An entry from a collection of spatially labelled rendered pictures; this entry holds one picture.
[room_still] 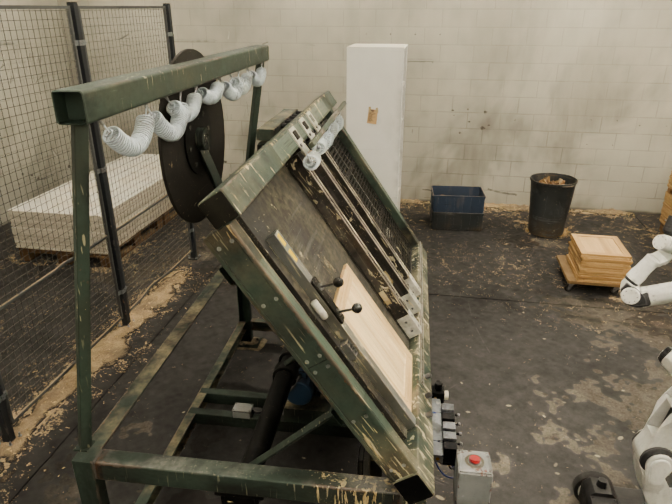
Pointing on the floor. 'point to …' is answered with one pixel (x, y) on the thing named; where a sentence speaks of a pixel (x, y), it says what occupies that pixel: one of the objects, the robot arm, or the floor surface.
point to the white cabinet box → (378, 109)
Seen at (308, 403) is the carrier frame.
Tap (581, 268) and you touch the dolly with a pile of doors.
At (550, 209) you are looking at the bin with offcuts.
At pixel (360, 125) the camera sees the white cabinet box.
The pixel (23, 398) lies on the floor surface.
